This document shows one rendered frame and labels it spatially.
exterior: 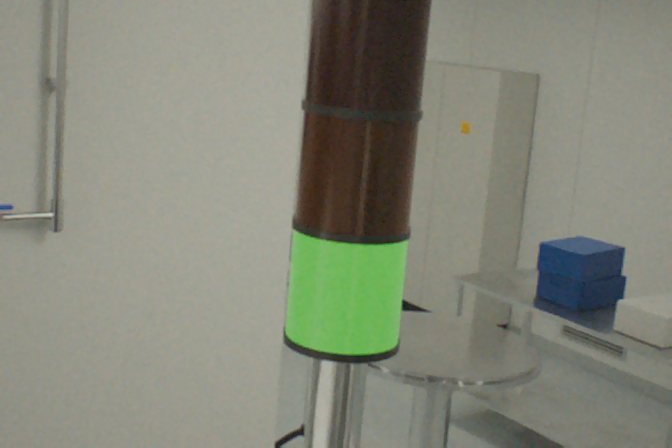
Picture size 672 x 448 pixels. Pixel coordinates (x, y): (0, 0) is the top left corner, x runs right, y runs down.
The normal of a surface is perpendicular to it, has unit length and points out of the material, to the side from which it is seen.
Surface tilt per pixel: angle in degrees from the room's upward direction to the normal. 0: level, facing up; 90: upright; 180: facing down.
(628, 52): 90
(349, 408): 90
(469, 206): 90
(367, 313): 90
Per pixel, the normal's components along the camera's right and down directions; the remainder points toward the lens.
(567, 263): -0.73, 0.06
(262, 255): 0.58, 0.19
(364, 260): 0.23, 0.19
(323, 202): -0.52, 0.11
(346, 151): -0.24, 0.15
